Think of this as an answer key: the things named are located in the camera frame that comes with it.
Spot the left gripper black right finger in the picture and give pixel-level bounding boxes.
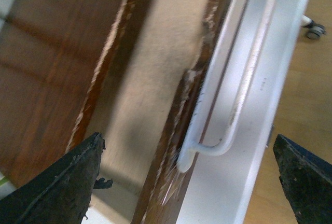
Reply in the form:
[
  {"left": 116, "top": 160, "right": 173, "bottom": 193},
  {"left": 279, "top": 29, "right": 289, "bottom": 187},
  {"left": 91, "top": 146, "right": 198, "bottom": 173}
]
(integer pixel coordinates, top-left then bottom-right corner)
[{"left": 273, "top": 134, "right": 331, "bottom": 223}]

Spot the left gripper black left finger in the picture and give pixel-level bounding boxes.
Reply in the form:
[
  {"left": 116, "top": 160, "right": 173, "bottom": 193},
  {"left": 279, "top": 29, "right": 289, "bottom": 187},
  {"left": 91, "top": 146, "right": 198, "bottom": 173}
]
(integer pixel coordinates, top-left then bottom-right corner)
[{"left": 1, "top": 132, "right": 113, "bottom": 223}]

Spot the wooden drawer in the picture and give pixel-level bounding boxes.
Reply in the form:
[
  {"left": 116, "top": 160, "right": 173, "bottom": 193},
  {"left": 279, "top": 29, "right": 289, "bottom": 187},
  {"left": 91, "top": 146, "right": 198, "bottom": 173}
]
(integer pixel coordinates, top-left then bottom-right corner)
[{"left": 66, "top": 0, "right": 250, "bottom": 224}]

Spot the white drawer handle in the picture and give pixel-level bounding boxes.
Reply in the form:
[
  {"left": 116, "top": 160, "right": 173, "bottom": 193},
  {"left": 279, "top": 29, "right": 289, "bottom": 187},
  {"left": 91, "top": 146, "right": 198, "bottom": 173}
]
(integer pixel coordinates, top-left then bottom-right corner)
[{"left": 177, "top": 0, "right": 276, "bottom": 173}]

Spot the brown wooden drawer cabinet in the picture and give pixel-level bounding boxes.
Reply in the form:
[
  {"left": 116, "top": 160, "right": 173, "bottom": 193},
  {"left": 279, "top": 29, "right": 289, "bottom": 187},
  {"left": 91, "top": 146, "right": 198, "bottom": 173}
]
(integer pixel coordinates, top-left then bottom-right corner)
[{"left": 1, "top": 0, "right": 148, "bottom": 187}]

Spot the black caster wheel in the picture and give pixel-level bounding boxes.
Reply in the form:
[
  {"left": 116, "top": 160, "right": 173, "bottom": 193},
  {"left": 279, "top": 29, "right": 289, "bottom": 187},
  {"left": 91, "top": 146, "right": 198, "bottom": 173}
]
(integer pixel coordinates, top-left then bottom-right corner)
[{"left": 301, "top": 15, "right": 326, "bottom": 40}]

